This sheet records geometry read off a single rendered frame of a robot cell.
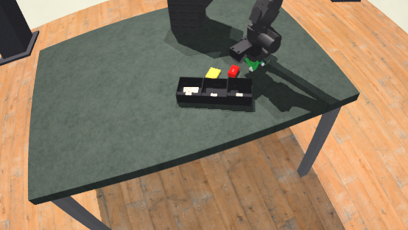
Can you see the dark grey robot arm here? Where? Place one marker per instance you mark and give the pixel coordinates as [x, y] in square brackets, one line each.
[263, 13]

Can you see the red 9v battery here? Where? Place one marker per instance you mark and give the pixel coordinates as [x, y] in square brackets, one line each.
[233, 71]

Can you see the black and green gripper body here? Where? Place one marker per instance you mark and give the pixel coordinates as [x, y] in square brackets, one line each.
[264, 54]

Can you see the white domino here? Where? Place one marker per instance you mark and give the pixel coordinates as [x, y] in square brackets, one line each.
[190, 89]

